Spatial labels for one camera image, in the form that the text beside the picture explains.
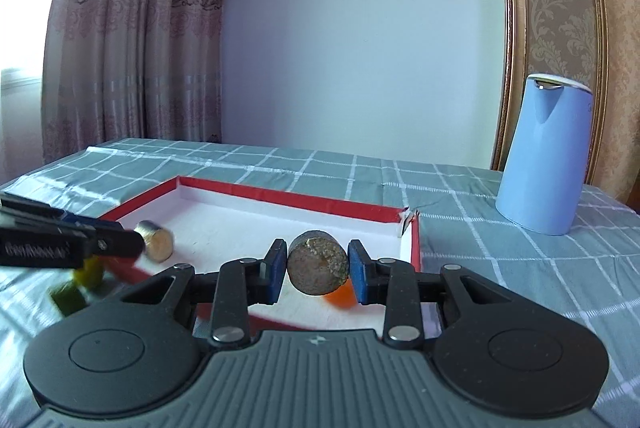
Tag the patterned beige curtain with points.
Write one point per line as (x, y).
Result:
(135, 58)

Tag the gold wall frame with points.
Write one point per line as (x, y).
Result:
(515, 8)

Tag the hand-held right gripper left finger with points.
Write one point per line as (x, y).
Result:
(274, 272)

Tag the dark green cucumber piece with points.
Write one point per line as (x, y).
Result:
(67, 298)

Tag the dark sugarcane piece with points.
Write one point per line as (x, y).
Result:
(315, 265)

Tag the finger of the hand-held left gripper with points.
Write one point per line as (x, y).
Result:
(117, 242)
(80, 220)

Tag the green lime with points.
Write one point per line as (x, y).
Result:
(90, 275)

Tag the pale sugarcane piece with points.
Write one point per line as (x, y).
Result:
(157, 243)

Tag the orange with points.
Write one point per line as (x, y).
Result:
(342, 298)

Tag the blue electric kettle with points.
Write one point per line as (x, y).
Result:
(540, 168)

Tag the red cardboard tray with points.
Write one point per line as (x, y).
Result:
(300, 213)

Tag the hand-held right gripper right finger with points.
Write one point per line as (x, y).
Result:
(357, 274)

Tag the green checked tablecloth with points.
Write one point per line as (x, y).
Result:
(500, 283)

